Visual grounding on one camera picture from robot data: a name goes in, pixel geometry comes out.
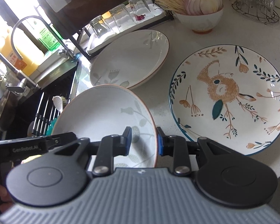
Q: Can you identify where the white leaf plate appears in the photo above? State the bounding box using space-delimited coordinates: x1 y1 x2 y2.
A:
90 29 169 90
52 84 158 168

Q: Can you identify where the chrome kitchen faucet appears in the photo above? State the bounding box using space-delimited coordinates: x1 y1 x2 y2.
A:
10 15 76 61

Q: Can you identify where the person's hand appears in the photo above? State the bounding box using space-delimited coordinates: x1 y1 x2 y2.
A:
0 184 13 212

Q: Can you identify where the black sink cutlery rack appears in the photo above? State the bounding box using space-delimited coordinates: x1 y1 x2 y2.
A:
27 92 60 137

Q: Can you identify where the bird pattern plate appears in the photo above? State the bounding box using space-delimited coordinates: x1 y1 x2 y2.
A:
168 45 280 155

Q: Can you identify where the orange detergent bottle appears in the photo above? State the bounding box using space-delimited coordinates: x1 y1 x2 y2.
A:
0 25 44 76

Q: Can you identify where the upturned glass left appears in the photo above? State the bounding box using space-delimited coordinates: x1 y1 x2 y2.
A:
90 15 111 38

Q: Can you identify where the upturned glass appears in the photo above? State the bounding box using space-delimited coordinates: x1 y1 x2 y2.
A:
90 15 111 38
109 4 136 32
128 0 151 22

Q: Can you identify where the upturned glass middle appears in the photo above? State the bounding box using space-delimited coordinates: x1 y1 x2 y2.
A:
109 4 136 32

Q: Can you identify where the green dish soap bottle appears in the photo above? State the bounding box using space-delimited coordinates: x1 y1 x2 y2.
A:
28 18 60 52

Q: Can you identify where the white drying tray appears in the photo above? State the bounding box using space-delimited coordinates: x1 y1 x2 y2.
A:
86 4 165 54

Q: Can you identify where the bowl with onion slices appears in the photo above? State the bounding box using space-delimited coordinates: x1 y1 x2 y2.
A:
174 0 223 34

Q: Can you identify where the upturned glass right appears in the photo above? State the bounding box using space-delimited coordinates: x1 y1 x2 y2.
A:
128 0 151 22

